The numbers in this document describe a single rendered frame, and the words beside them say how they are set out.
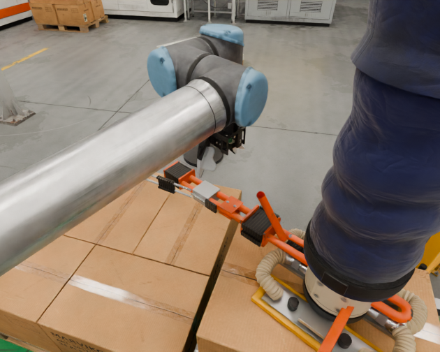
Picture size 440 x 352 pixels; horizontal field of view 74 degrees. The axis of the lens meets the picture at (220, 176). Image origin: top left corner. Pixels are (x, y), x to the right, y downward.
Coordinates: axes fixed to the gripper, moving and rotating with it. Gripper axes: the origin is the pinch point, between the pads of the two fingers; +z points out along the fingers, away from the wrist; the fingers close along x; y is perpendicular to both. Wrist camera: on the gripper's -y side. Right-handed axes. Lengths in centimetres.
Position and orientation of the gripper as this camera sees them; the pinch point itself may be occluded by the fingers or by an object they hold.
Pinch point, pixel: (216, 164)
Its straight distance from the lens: 84.8
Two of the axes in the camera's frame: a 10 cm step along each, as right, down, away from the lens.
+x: 6.7, -4.8, 5.7
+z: 0.0, 7.6, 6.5
